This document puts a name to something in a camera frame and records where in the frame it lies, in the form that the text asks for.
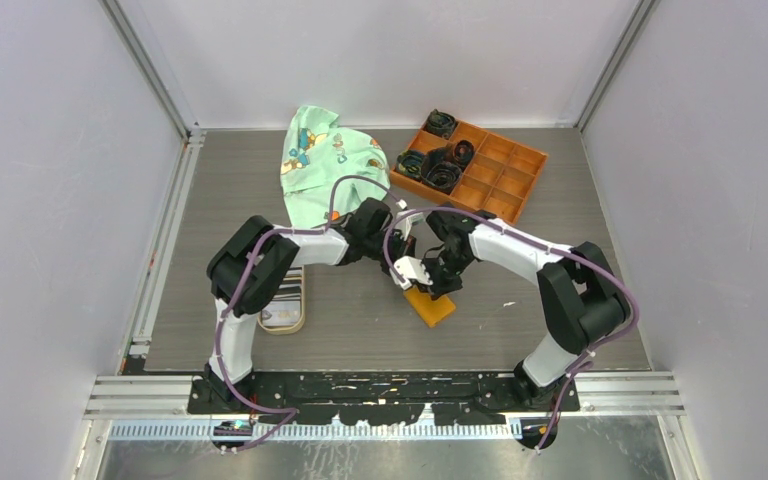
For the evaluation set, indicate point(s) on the light green printed shirt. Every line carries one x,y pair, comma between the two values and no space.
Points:
327,170

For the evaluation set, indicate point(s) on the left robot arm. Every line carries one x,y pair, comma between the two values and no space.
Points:
249,270

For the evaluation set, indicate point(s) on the beige oval card tray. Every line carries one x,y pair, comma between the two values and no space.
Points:
285,314

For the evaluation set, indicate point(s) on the orange compartment organizer tray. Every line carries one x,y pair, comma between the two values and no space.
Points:
499,179

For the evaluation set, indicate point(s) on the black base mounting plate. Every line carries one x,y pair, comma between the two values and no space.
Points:
379,398

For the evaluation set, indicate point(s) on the black orange rolled tie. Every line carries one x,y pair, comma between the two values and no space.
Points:
461,154

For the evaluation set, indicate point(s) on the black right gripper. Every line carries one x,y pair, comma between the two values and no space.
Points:
438,286

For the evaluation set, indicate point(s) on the blue yellow rolled tie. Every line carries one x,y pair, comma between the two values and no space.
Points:
410,164

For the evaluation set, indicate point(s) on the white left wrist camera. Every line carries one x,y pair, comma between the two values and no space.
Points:
404,221

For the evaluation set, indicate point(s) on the aluminium front rail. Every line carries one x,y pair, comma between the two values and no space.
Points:
155,408

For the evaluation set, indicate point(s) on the orange leather card holder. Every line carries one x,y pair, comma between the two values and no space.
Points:
431,312

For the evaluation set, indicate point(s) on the dark green rolled tie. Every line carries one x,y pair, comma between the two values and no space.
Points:
440,124

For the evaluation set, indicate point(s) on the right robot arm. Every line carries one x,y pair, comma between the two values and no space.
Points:
581,300

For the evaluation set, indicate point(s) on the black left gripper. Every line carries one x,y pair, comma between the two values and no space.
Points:
403,247

